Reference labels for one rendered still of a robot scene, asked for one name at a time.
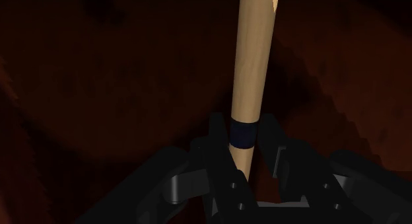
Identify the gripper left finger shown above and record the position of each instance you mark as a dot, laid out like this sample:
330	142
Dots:
212	171

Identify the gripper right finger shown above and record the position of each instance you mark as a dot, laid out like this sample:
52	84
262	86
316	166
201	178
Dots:
309	171

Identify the wooden stick with dark band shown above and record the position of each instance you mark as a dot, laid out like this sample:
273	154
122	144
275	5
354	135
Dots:
254	62

